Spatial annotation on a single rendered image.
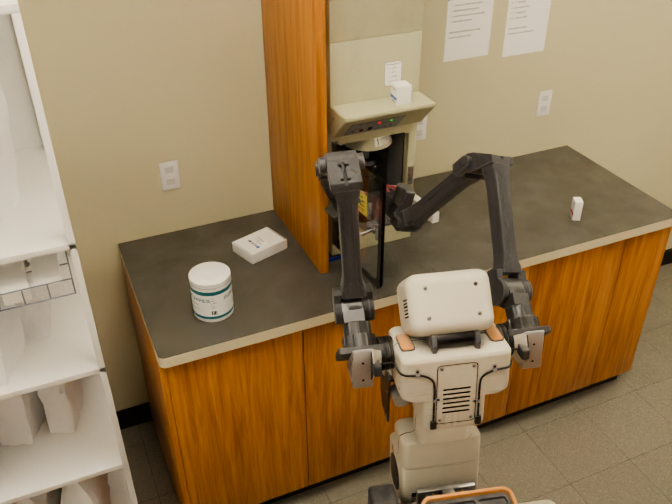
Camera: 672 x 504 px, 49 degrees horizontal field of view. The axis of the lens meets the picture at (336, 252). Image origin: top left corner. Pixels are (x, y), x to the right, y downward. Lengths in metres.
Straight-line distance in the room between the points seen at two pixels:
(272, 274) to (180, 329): 0.40
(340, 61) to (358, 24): 0.12
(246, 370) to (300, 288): 0.33
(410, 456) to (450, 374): 0.33
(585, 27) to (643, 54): 0.40
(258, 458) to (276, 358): 0.45
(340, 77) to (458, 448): 1.16
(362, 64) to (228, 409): 1.20
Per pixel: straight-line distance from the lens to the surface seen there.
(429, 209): 2.28
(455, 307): 1.77
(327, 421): 2.74
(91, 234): 2.83
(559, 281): 2.93
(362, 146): 2.51
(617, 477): 3.31
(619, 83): 3.70
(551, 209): 3.03
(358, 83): 2.38
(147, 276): 2.62
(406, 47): 2.42
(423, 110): 2.41
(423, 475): 2.12
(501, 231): 2.01
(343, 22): 2.30
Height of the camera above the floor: 2.41
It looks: 34 degrees down
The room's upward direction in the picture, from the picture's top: straight up
